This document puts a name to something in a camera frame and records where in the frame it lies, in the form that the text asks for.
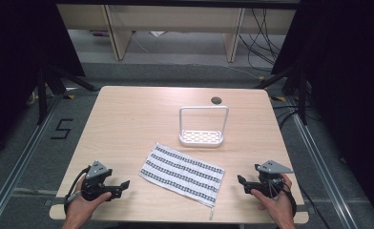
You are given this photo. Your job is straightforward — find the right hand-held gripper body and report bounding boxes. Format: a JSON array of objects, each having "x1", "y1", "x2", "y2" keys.
[{"x1": 253, "y1": 159, "x2": 295, "y2": 198}]

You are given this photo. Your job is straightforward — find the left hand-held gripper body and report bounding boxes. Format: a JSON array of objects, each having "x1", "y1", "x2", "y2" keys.
[{"x1": 80, "y1": 160, "x2": 116, "y2": 202}]

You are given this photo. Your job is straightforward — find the person's right hand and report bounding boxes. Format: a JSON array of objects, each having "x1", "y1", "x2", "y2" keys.
[{"x1": 250, "y1": 173, "x2": 295, "y2": 227}]

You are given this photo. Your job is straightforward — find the person's left hand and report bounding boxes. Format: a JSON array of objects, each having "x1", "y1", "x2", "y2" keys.
[{"x1": 64, "y1": 184, "x2": 113, "y2": 227}]

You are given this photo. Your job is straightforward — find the white striped dish towel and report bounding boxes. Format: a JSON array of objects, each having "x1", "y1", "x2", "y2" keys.
[{"x1": 138, "y1": 141, "x2": 226, "y2": 221}]

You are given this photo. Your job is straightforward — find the white towel rack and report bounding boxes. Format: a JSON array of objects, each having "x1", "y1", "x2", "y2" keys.
[{"x1": 177, "y1": 105, "x2": 230, "y2": 149}]

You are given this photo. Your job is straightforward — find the black metal stand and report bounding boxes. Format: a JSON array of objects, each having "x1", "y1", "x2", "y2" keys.
[
  {"x1": 35, "y1": 61, "x2": 99, "y2": 126},
  {"x1": 253, "y1": 61, "x2": 311, "y2": 126}
]

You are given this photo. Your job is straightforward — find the black curtain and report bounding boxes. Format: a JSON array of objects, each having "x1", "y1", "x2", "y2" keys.
[
  {"x1": 0, "y1": 0, "x2": 86, "y2": 161},
  {"x1": 270, "y1": 0, "x2": 374, "y2": 220}
]

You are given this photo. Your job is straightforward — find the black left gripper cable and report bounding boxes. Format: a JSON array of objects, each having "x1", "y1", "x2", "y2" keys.
[{"x1": 63, "y1": 165, "x2": 92, "y2": 215}]

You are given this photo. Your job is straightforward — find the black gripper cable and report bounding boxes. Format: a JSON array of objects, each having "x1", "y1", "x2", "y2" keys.
[
  {"x1": 63, "y1": 165, "x2": 92, "y2": 215},
  {"x1": 283, "y1": 182, "x2": 332, "y2": 229}
]

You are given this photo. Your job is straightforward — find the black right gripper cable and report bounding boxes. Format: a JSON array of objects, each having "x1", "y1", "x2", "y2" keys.
[{"x1": 283, "y1": 182, "x2": 332, "y2": 229}]

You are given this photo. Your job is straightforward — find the aluminium floor rail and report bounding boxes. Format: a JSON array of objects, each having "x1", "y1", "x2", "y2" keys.
[
  {"x1": 0, "y1": 94, "x2": 64, "y2": 229},
  {"x1": 285, "y1": 94, "x2": 360, "y2": 229}
]

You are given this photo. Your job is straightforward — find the thin white floor cable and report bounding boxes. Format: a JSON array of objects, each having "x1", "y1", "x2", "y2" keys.
[{"x1": 131, "y1": 31, "x2": 262, "y2": 81}]

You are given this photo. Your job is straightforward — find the bundle of black cables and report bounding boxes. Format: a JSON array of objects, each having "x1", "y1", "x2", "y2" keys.
[{"x1": 238, "y1": 8, "x2": 283, "y2": 66}]

